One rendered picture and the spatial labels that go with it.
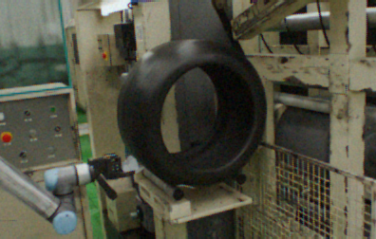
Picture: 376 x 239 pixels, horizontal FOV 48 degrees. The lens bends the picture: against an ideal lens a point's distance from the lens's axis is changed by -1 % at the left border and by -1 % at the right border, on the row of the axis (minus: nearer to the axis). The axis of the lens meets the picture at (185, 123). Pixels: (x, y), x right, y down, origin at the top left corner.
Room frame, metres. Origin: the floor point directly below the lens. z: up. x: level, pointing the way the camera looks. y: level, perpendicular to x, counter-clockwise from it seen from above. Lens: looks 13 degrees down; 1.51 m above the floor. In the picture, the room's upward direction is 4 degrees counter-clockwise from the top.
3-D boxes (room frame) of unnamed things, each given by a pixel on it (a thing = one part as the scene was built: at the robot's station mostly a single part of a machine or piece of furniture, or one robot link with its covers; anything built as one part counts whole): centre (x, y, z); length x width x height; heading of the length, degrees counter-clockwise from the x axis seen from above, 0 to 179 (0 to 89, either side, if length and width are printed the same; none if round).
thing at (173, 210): (1.66, 0.12, 0.84); 0.36 x 0.09 x 0.06; 24
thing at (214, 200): (1.72, -0.01, 0.80); 0.37 x 0.36 x 0.02; 114
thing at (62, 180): (1.41, 0.45, 1.03); 0.11 x 0.08 x 0.09; 114
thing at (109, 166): (1.48, 0.31, 1.03); 0.12 x 0.08 x 0.09; 114
